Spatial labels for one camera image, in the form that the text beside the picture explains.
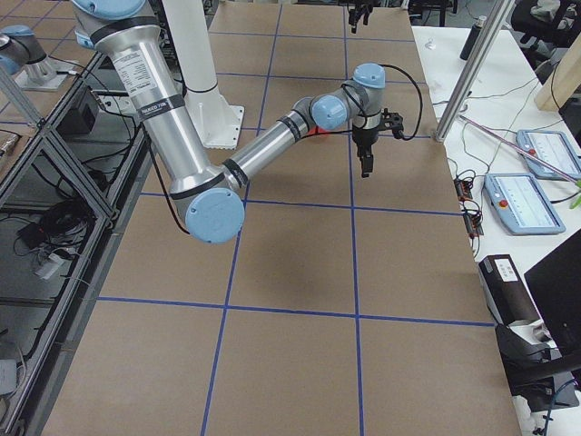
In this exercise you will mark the dark box with label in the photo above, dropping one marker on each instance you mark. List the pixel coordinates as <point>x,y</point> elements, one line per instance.
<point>506,294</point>

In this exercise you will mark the blue teach pendant near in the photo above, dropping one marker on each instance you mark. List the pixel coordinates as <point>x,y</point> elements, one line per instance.
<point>521,204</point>

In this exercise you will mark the black gripper body front arm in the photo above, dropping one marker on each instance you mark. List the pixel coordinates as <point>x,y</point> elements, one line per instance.
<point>364,136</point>
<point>359,10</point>

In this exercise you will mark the grey robot arm front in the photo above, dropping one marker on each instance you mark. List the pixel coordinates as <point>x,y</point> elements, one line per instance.
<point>187,118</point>

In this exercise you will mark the black water bottle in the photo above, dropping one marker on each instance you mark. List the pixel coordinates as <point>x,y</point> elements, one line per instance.
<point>472,37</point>

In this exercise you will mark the aluminium frame post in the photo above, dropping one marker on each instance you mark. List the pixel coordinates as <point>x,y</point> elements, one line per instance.
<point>476,59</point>

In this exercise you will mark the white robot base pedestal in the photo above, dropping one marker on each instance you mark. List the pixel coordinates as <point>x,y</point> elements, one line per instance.
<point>217,123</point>

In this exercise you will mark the wooden plank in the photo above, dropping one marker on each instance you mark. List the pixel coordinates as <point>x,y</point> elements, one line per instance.
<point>563,82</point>

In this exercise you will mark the small circuit board upper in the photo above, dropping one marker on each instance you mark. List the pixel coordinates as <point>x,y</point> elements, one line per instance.
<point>464,188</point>

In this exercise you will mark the black monitor with stand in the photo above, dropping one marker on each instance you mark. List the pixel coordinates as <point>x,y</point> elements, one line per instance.
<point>537,372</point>

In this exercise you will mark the small circuit board lower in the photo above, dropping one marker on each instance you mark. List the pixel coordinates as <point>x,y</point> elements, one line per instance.
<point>473,222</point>

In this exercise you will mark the small circuit board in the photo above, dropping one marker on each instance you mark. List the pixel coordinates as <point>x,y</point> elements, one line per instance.
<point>464,188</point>
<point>473,222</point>

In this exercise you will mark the blue teach pendant far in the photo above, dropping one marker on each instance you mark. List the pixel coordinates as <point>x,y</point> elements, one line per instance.
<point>552,147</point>

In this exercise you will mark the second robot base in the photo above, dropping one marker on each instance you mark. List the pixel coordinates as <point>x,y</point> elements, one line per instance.
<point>23,56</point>

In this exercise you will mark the aluminium frame rack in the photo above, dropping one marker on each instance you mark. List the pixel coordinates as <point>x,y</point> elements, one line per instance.
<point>67,192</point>

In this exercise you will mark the blue teach pendant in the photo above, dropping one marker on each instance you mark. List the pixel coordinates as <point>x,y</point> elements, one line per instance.
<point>521,204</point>
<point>552,147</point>

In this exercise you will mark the red block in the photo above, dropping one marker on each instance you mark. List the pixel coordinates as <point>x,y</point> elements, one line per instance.
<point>316,131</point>

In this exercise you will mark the green handled reach stick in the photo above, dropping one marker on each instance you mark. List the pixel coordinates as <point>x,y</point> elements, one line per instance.
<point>526,154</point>

